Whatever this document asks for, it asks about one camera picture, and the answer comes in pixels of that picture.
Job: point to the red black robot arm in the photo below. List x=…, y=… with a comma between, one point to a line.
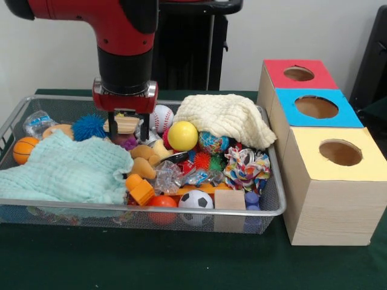
x=121, y=30

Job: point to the blue spiky ball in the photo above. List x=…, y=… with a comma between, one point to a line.
x=89, y=127

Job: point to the blue globe ball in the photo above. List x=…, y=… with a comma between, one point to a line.
x=213, y=143

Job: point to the wooden box with three holes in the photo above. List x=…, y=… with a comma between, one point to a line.
x=332, y=205

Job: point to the white baseball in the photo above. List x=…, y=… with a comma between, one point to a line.
x=163, y=119

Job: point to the shallow mesh bin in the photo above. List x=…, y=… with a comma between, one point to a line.
x=60, y=105

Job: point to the black upright stand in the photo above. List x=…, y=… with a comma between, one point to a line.
x=372, y=60

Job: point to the small orange basketball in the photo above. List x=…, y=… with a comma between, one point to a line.
x=23, y=151

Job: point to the yellow ball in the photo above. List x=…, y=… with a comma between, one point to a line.
x=183, y=136

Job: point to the brown plush toy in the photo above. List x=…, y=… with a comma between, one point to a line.
x=143, y=163

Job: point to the cream muslin cloth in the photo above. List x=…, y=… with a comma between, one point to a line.
x=226, y=117

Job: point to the orange plastic toy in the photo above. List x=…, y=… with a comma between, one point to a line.
x=140, y=190

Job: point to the small soccer ball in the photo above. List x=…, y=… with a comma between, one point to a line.
x=196, y=201

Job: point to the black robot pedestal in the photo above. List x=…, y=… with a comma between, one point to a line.
x=187, y=45

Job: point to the dark green table cloth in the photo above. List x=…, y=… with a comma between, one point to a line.
x=376, y=110
x=151, y=262

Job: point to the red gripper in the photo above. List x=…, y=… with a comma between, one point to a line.
x=125, y=102

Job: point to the mint muslin cloth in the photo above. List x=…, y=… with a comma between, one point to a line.
x=60, y=172

